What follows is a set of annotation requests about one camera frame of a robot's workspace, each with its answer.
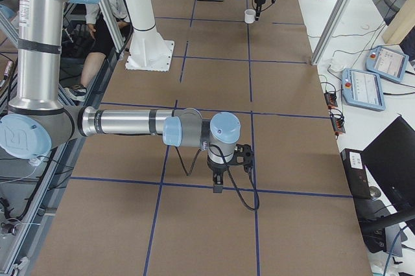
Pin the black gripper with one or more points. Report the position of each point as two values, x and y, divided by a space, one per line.
259 0
217 169

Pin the seated person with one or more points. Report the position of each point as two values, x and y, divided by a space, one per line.
102 46

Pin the black laptop computer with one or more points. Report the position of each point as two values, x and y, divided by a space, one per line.
390 160

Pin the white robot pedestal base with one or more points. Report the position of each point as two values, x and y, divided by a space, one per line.
148 50

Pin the teach pendant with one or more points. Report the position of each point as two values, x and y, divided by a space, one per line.
363 89
387 63

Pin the black cable connector box left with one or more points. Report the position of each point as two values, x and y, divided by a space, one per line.
331 99

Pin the black cable connector box right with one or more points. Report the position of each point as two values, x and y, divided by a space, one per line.
338 126

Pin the teach pendant near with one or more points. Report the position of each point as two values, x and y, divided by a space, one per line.
363 89

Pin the black cable connector box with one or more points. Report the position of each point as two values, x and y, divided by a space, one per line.
331 99
338 126

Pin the black box with white label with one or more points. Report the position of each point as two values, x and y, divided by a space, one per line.
355 172

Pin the teach pendant far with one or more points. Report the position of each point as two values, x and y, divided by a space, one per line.
387 63

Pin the white plastic cup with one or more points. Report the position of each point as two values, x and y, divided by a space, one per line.
249 16

